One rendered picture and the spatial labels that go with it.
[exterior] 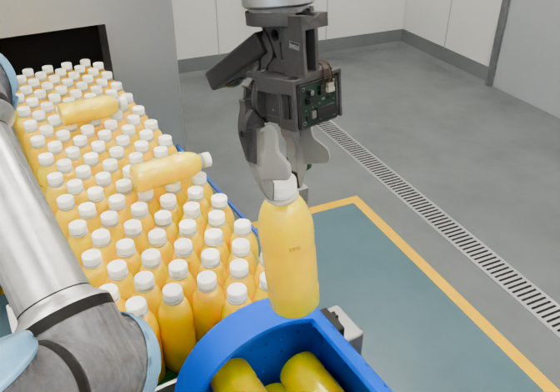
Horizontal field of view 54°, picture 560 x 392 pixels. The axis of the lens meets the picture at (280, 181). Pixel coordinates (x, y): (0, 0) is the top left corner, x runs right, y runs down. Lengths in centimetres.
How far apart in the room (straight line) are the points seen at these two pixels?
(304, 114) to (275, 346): 50
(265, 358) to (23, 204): 48
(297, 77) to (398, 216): 274
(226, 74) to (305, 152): 13
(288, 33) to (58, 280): 37
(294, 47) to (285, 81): 3
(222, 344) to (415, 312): 191
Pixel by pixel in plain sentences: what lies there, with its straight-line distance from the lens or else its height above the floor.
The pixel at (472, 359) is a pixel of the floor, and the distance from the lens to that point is 254.
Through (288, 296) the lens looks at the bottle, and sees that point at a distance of 72.
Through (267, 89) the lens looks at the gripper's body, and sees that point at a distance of 57.
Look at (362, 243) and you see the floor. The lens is 301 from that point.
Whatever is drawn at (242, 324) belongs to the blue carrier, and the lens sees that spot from 84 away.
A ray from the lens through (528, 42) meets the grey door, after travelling 496.
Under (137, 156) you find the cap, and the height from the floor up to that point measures 110.
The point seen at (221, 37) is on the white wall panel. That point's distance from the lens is 534.
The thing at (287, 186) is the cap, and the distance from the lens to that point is 64.
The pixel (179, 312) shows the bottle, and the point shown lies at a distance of 111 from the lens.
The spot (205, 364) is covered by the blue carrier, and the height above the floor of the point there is 119.
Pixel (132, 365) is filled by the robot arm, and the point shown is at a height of 135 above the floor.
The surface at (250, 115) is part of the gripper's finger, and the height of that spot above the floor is 159.
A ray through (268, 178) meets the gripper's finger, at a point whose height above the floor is 152.
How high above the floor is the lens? 183
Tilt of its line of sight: 31 degrees down
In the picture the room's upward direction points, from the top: straight up
